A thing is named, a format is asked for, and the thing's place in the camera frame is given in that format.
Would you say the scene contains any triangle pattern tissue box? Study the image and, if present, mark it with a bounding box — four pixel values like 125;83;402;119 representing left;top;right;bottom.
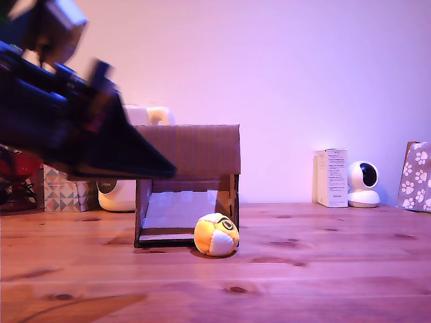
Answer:
42;164;98;213

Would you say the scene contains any small white round camera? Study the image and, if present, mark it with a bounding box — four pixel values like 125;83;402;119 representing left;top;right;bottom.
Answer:
347;161;381;209

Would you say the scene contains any black cord bundle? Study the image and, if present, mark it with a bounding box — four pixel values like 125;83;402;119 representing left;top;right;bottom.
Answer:
0;178;37;206

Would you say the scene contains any white electric kettle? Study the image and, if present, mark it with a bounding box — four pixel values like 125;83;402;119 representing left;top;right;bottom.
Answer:
97;104;176;213

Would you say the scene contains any red glass bowl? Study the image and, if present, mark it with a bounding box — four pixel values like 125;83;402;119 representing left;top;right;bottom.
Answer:
0;146;44;211

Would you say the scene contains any cardboard dice tower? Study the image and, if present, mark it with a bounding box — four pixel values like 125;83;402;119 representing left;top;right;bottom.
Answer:
133;124;242;249

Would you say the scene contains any yellow and white footbag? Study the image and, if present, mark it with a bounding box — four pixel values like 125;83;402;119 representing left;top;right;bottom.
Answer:
193;212;240;258

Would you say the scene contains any white printed carton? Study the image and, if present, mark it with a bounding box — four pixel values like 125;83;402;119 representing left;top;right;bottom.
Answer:
312;148;349;209

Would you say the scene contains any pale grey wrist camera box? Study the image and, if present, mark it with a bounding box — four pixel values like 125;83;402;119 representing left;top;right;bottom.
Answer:
20;0;89;68

